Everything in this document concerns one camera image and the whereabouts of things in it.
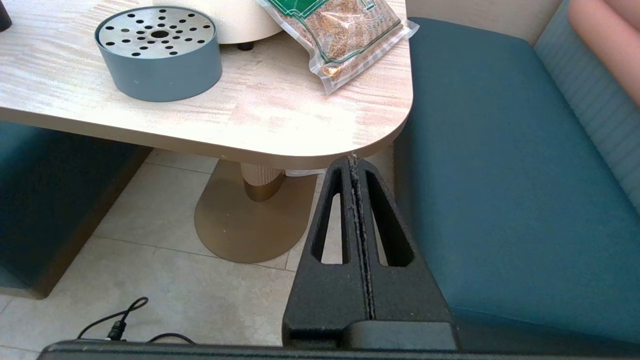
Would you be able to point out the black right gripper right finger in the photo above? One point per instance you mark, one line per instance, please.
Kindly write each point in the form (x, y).
(410, 295)

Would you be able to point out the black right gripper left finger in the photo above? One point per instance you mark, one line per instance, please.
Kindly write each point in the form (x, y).
(325, 295)

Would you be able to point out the green label snack bag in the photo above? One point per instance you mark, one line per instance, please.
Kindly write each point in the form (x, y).
(340, 35)

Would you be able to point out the round blue-grey perforated drip tray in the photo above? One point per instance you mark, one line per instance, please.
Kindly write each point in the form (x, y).
(165, 70)

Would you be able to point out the large white tea dispenser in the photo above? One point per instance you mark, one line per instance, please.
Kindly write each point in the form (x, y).
(235, 20)

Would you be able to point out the pink cylindrical bolster cushion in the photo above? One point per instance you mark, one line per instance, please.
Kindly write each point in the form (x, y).
(610, 40)

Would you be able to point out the bronze table pedestal base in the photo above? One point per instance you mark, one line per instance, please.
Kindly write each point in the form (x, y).
(240, 225)

